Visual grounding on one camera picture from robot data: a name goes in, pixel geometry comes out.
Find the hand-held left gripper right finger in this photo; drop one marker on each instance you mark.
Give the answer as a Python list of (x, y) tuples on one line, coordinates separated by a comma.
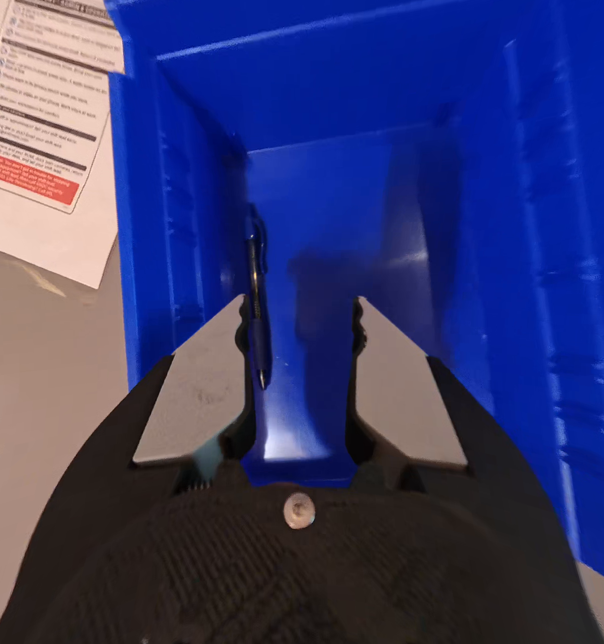
[(397, 402)]

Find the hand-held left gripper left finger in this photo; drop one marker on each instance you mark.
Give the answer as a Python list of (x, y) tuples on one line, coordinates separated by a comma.
[(191, 402)]

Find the blue retractable pen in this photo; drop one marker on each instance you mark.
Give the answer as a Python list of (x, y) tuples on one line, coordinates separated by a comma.
[(261, 347)]

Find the blue plastic bin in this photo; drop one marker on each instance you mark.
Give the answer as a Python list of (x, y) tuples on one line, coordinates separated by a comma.
[(332, 100)]

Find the grey desk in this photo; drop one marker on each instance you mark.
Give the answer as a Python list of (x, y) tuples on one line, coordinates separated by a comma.
[(40, 352)]

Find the white paper sheet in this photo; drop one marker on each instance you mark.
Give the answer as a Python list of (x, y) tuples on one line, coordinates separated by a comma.
[(55, 241)]

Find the printed instruction card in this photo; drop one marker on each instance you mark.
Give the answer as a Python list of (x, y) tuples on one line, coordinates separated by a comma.
[(45, 100)]

